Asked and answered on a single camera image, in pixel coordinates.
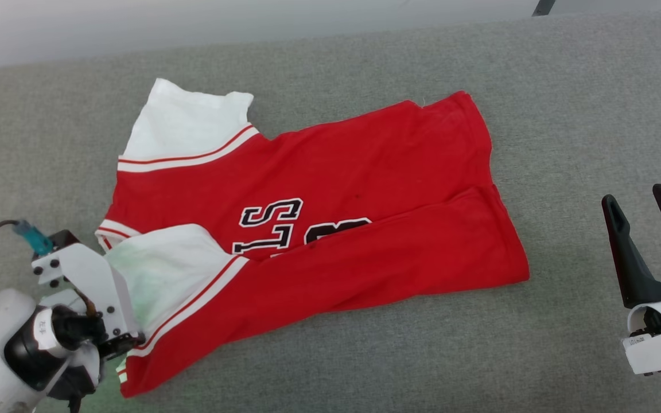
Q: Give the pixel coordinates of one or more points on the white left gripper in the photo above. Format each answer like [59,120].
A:
[92,281]

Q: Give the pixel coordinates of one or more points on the red white sports jersey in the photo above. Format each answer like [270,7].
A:
[365,172]

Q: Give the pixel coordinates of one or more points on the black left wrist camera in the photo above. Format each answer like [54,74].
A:
[65,239]

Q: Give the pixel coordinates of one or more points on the black post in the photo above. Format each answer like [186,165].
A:
[544,7]

